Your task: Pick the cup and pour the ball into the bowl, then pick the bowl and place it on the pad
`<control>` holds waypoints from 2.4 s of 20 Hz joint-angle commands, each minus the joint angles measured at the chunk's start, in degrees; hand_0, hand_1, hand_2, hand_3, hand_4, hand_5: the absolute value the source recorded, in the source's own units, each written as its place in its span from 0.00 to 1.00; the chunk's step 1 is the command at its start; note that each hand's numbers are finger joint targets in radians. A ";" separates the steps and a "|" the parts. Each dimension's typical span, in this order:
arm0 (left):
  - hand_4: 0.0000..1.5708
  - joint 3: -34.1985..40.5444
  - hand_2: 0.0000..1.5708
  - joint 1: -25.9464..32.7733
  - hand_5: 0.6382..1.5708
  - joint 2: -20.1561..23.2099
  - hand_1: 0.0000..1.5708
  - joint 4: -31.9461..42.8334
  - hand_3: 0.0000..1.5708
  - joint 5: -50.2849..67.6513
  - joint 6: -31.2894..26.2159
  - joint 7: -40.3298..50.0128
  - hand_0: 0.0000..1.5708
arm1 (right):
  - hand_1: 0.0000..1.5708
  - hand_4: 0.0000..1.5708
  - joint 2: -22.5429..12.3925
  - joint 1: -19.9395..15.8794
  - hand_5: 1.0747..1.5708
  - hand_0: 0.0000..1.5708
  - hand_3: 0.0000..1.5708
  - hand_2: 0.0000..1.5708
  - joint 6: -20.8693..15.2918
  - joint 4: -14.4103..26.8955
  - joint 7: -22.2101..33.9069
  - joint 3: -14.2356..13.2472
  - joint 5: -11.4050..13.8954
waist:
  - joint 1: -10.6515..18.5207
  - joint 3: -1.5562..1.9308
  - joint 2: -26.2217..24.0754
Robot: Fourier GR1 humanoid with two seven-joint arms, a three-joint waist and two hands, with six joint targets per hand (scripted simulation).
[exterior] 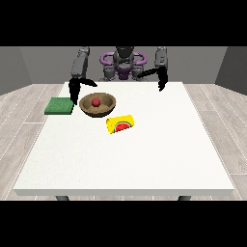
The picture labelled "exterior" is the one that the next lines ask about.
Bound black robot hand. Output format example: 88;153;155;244
136;66;169;93
68;75;98;106

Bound green square pad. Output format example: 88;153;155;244
43;96;75;116

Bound brown wooden bowl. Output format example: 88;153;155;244
78;92;117;119

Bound yellow cup with melon print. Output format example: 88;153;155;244
105;114;136;135

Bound grey robot trunk purple rings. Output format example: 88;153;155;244
98;46;150;83

